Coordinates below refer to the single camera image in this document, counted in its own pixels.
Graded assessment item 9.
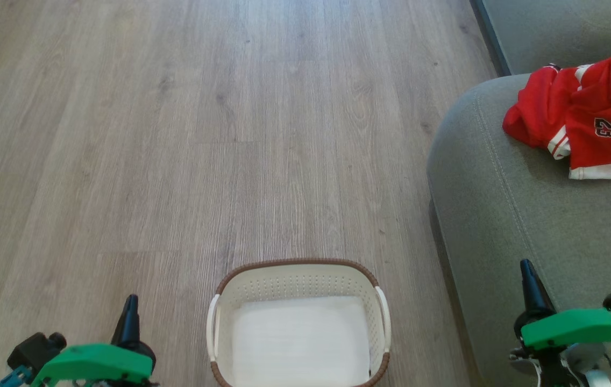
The red and white sports jersey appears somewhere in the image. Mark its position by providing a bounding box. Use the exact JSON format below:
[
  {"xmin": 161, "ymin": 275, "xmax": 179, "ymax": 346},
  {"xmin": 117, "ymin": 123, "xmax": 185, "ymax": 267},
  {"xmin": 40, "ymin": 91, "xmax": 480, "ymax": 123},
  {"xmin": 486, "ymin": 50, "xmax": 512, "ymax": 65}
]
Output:
[{"xmin": 502, "ymin": 53, "xmax": 611, "ymax": 181}]

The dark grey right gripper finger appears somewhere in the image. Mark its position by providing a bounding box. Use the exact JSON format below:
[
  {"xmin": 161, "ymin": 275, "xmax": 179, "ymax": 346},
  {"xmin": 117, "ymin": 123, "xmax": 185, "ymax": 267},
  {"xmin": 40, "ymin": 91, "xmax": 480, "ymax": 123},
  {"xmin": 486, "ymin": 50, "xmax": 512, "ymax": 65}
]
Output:
[{"xmin": 514, "ymin": 259, "xmax": 557, "ymax": 334}]

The grey fabric sofa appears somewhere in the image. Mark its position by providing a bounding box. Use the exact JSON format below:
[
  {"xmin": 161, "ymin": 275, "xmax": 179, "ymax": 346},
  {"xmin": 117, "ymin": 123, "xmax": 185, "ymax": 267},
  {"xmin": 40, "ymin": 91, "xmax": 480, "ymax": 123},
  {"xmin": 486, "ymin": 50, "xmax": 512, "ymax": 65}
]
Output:
[{"xmin": 427, "ymin": 0, "xmax": 611, "ymax": 387}]

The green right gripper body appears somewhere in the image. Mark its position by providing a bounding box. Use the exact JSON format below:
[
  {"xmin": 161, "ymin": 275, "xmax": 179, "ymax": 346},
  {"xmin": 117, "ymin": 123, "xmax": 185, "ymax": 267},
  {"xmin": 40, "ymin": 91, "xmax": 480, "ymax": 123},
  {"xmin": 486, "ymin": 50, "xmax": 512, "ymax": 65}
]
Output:
[{"xmin": 520, "ymin": 309, "xmax": 611, "ymax": 352}]

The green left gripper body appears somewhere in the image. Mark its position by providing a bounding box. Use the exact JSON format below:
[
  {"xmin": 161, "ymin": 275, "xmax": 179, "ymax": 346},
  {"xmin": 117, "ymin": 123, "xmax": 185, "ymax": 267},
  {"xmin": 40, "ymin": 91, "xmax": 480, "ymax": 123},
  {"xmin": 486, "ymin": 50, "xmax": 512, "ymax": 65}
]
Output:
[{"xmin": 30, "ymin": 343, "xmax": 154, "ymax": 387}]

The cream plastic laundry basket brown rim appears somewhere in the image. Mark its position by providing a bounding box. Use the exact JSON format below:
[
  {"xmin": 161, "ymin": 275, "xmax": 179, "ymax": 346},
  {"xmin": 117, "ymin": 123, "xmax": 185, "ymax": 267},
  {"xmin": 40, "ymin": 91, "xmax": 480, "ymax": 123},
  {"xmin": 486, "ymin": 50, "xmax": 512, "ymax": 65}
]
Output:
[{"xmin": 206, "ymin": 259, "xmax": 392, "ymax": 387}]

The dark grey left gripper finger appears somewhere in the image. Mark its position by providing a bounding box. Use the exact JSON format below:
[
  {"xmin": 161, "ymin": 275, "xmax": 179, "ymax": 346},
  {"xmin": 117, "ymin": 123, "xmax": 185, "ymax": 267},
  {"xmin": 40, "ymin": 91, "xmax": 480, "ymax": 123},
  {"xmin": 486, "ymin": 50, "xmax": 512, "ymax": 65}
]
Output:
[{"xmin": 110, "ymin": 294, "xmax": 157, "ymax": 367}]

